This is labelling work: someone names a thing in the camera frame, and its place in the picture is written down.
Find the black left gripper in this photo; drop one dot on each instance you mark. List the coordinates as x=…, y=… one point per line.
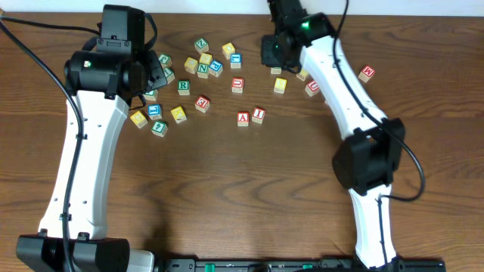
x=156, y=76

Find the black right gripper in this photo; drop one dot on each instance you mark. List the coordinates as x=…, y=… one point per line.
x=267, y=57

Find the red I block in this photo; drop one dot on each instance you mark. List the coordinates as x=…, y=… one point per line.
x=258, y=115

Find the red A block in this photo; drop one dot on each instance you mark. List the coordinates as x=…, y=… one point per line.
x=243, y=119

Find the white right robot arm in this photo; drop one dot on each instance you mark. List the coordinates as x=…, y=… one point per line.
x=367, y=158

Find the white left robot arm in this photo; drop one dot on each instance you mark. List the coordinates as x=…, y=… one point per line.
x=102, y=79

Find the green 7 block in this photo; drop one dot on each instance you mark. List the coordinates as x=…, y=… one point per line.
x=169, y=74

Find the green V block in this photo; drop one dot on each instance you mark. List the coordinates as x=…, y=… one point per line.
x=151, y=95

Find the green J block left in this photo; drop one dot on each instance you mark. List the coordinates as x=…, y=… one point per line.
x=165, y=61

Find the green B block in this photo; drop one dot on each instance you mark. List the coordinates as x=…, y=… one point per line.
x=276, y=70

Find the green R block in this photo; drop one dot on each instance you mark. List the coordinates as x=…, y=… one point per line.
x=184, y=87

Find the blue T block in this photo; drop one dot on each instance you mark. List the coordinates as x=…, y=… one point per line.
x=155, y=111

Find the yellow S block centre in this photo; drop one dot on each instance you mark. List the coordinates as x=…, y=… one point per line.
x=280, y=85

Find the yellow s block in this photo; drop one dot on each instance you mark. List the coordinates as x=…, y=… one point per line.
x=206, y=58
x=280, y=85

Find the yellow C block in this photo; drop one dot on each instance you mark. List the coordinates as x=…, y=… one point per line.
x=191, y=65

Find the blue L block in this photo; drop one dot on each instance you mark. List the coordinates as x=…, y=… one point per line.
x=235, y=61

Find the yellow K block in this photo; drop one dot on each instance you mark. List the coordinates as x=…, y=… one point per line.
x=179, y=114

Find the yellow G block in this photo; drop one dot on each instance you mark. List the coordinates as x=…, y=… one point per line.
x=139, y=119

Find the green N block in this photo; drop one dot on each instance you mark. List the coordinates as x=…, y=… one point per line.
x=203, y=71

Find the yellow O block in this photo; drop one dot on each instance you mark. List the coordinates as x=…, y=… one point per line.
x=228, y=49

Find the green 4 block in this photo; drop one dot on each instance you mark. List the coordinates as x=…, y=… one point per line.
x=159, y=128

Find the red U block left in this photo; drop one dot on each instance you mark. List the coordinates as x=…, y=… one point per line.
x=237, y=85

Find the red u block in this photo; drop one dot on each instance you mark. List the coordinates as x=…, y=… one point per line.
x=237, y=85
x=312, y=88

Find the red U block right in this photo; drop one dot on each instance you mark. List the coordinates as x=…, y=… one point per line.
x=312, y=88

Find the red E block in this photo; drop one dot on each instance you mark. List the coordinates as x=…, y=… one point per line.
x=202, y=103

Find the green Z block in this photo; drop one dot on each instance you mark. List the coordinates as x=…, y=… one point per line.
x=201, y=45

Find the blue P block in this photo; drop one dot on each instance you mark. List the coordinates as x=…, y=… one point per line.
x=215, y=68

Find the red M block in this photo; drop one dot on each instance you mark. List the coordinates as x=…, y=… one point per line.
x=366, y=73

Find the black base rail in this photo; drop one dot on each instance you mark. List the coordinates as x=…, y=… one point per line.
x=326, y=264

